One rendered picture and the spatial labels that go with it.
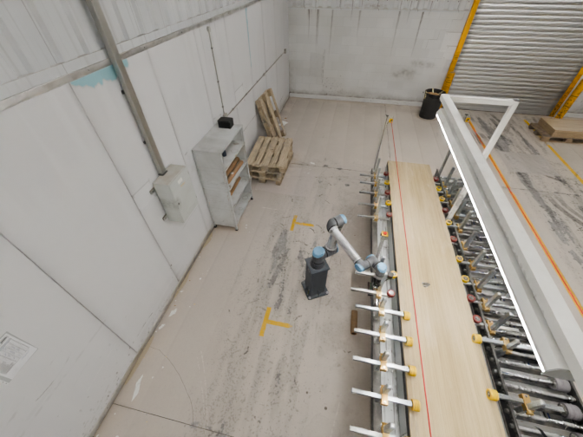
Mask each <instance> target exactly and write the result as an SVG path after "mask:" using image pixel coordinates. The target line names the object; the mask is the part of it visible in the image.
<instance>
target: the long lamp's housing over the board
mask: <svg viewBox="0 0 583 437"><path fill-rule="evenodd" d="M436 116H438V118H439V120H440V122H441V124H442V128H443V130H444V133H445V134H446V137H447V139H448V141H449V144H450V146H451V149H452V151H453V154H454V156H455V159H456V161H457V164H458V166H459V167H460V170H461V172H462V176H463V178H464V180H465V182H466V185H467V187H468V190H469V192H470V194H471V197H472V199H473V201H474V203H475V207H476V209H477V211H478V213H479V215H480V218H481V221H482V223H483V225H484V228H485V230H486V233H487V234H488V238H489V240H490V243H491V245H492V246H493V249H494V251H495V255H496V256H497V259H498V261H499V263H500V266H501V269H502V271H503V273H504V276H505V278H506V280H507V282H508V286H509V288H510V290H511V292H512V294H513V297H514V300H515V302H516V304H517V307H518V309H519V311H520V313H521V317H522V319H523V321H524V323H525V325H526V328H527V331H528V334H529V335H530V338H531V340H532V342H533V345H534V348H535V350H536V352H537V355H538V357H539V358H540V362H541V365H542V367H543V368H544V371H543V372H541V373H540V374H541V375H546V376H551V377H554V378H559V379H563V380H568V381H572V382H575V380H574V378H573V375H572V373H571V371H570V369H569V367H568V366H567V363H566V361H565V359H564V357H563V355H562V353H561V351H560V348H559V346H558V344H557V342H556V341H555V339H554V336H553V334H552V331H551V330H550V328H549V326H548V324H547V321H546V319H545V317H544V316H543V314H542V312H541V309H540V306H539V305H538V303H537V301H536V299H535V298H534V294H533V292H532V291H531V288H530V286H529V284H528V282H527V280H526V278H525V276H524V274H523V272H522V270H521V267H520V265H519V263H518V261H517V259H516V257H515V255H514V253H513V251H512V249H511V247H510V245H509V242H508V240H507V238H506V236H505V234H504V232H503V230H502V228H501V226H500V224H499V221H498V219H497V217H496V216H495V213H494V211H493V209H492V207H491V205H490V204H489V202H488V198H487V196H486V194H485V192H484V191H483V189H482V187H481V184H480V182H479V180H478V179H477V176H476V174H475V171H474V169H473V167H472V166H471V164H470V162H469V160H468V156H467V155H466V153H465V151H464V149H463V147H462V144H461V142H460V141H459V139H458V137H457V134H456V132H455V130H454V128H453V126H452V124H451V122H450V121H449V118H448V116H447V113H446V111H445V109H444V108H440V109H439V110H438V111H437V112H436Z"/></svg>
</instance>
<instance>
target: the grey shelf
mask: <svg viewBox="0 0 583 437"><path fill-rule="evenodd" d="M241 133H242V134H241ZM242 139H243V140H242ZM244 144H245V145H244ZM225 150H226V157H223V156H222V154H223V152H224V151H225ZM191 151H192V154H193V159H194V162H195V165H196V168H197V171H198V174H199V177H200V182H201V184H202V188H203V191H204V194H205V197H206V202H207V205H208V208H209V211H210V214H211V217H212V220H213V225H214V227H217V225H225V226H231V227H234V226H235V231H237V230H238V226H237V224H238V222H239V219H240V217H241V215H242V214H243V212H244V210H245V208H246V206H247V204H248V202H249V200H250V199H253V197H252V186H251V180H250V173H249V167H248V161H247V155H246V143H245V136H244V130H243V125H241V124H234V125H233V127H232V128H231V129H228V128H219V124H218V122H216V124H215V125H214V126H213V127H212V128H211V129H210V130H209V131H208V132H207V134H206V135H205V136H204V137H203V138H202V139H201V140H200V141H199V142H198V144H197V145H196V146H195V147H194V148H193V149H192V150H191ZM236 157H239V160H243V162H244V163H243V165H242V166H241V168H240V169H239V170H238V171H237V173H236V174H235V176H234V177H233V179H232V181H231V182H230V184H229V185H228V180H227V176H226V170H227V169H228V167H229V166H230V165H231V164H232V162H233V160H234V159H235V158H236ZM246 169H247V170H246ZM248 173H249V175H248V176H247V174H248ZM224 175H225V176H224ZM223 176H224V177H223ZM239 176H240V178H241V179H240V181H239V183H238V185H237V186H236V188H235V190H234V192H233V195H232V197H231V193H230V191H231V189H232V187H233V185H234V183H235V182H236V180H237V178H238V177H239ZM224 179H225V181H224ZM249 180H250V181H249ZM249 186H250V187H249ZM228 194H229V195H228ZM227 195H228V196H227Z"/></svg>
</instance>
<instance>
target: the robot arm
mask: <svg viewBox="0 0 583 437"><path fill-rule="evenodd" d="M346 223H347V219H346V217H345V216H344V215H343V214H339V215H337V216H336V217H333V218H330V219H329V220H328V222H327V225H326V229H327V232H329V233H330V236H329V239H328V241H327V242H326V243H325V246H322V247H321V246H317V247H315V248H314V249H313V251H312V259H311V262H310V265H311V267H312V268H313V269H315V270H321V269H323V268H324V259H325V258H327V257H329V256H332V255H334V254H336V253H337V252H338V247H337V242H338V243H339V244H340V245H341V247H342V248H343V249H344V251H345V252H346V253H347V255H348V256H349V257H350V259H351V260H352V261H353V263H354V264H355V268H356V270H357V271H358V272H362V271H365V270H367V269H369V268H370V267H373V268H374V269H375V270H376V272H375V274H374V277H373V278H372V280H371V282H372V285H373V288H374V287H379V286H381V280H382V279H383V277H384V276H385V272H386V271H387V265H386V264H384V263H381V262H380V261H379V260H378V259H377V258H376V257H375V256H374V255H373V254H370V255H369V256H368V257H367V258H366V259H365V260H362V259H361V258H360V256H359V255H358V254H357V252H356V251H355V250H354V249H353V248H352V246H351V245H350V244H349V242H348V241H347V240H346V239H345V237H344V236H343V235H342V233H341V231H342V228H343V226H344V224H346Z"/></svg>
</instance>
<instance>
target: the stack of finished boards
mask: <svg viewBox="0 0 583 437"><path fill-rule="evenodd" d="M538 124H539V125H540V126H541V127H542V128H543V129H544V130H545V131H546V132H547V133H548V134H549V135H551V136H552V137H562V138H575V139H583V120H570V119H557V118H543V117H541V118H540V120H539V122H538Z"/></svg>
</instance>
